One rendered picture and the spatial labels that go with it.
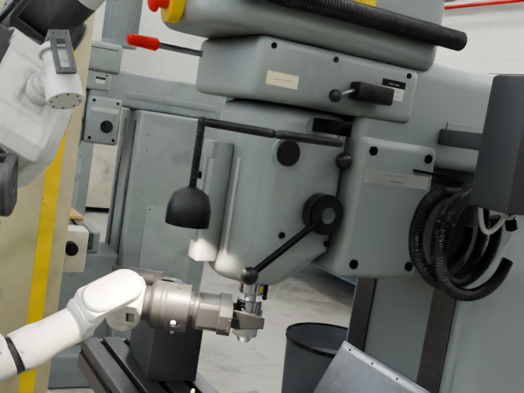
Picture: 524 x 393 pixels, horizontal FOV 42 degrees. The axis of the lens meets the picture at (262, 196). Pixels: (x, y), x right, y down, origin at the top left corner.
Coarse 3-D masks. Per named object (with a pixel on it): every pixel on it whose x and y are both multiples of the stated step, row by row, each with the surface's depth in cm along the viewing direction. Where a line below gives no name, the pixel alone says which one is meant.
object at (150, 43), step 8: (128, 40) 116; (136, 40) 116; (144, 40) 117; (152, 40) 118; (152, 48) 118; (160, 48) 120; (168, 48) 120; (176, 48) 121; (184, 48) 121; (192, 48) 122; (200, 56) 123
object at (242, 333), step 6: (240, 306) 124; (246, 306) 124; (246, 312) 124; (252, 312) 124; (258, 312) 125; (234, 330) 125; (240, 330) 124; (246, 330) 124; (252, 330) 124; (240, 336) 124; (246, 336) 124; (252, 336) 125
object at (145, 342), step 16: (144, 320) 165; (144, 336) 163; (160, 336) 157; (176, 336) 158; (192, 336) 160; (144, 352) 162; (160, 352) 157; (176, 352) 159; (192, 352) 160; (144, 368) 160; (160, 368) 158; (176, 368) 159; (192, 368) 161
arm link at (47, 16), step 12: (36, 0) 135; (48, 0) 137; (60, 0) 136; (72, 0) 136; (24, 12) 135; (36, 12) 136; (48, 12) 137; (60, 12) 137; (72, 12) 137; (84, 12) 138; (36, 24) 137; (48, 24) 138; (60, 24) 138; (72, 24) 139; (72, 36) 141
